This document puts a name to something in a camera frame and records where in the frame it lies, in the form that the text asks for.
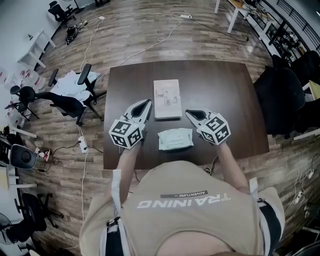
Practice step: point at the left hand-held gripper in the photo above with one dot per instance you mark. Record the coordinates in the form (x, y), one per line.
(122, 132)

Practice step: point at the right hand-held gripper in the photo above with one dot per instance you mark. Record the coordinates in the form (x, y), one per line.
(215, 128)

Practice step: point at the pale green wet wipes pack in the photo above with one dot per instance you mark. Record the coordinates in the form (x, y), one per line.
(175, 140)

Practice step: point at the person's left forearm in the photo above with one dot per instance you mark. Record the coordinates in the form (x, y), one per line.
(126, 170)

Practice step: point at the person's right forearm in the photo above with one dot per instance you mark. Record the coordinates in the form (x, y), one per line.
(231, 167)

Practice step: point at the pale pink flat box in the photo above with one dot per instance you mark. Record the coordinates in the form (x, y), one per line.
(167, 98)

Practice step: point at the white power strip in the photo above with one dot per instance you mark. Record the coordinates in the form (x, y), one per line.
(298, 196)
(186, 16)
(82, 144)

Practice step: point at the black office chair with armrests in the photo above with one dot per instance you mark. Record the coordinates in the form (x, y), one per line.
(67, 103)

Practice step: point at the white clothes pile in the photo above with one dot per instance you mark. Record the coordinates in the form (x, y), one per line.
(68, 86)

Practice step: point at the black padded office chair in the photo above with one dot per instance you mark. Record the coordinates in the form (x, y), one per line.
(280, 100)
(306, 65)

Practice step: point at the white power adapter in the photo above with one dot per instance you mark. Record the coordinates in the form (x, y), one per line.
(101, 17)

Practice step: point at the person's beige t-shirt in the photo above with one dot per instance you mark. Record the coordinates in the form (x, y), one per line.
(185, 215)

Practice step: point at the red and white shoes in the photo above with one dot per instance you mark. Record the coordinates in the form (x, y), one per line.
(43, 153)

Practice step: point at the white long table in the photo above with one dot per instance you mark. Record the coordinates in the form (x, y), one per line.
(250, 17)

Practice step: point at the black metal shelf rack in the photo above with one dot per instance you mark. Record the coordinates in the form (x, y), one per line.
(290, 40)

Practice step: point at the white side table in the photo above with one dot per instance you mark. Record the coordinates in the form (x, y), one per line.
(32, 48)

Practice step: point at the black mesh office chair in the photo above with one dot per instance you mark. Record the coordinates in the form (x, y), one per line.
(60, 11)
(32, 215)

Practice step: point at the grey round-headed device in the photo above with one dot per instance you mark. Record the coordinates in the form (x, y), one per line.
(23, 156)

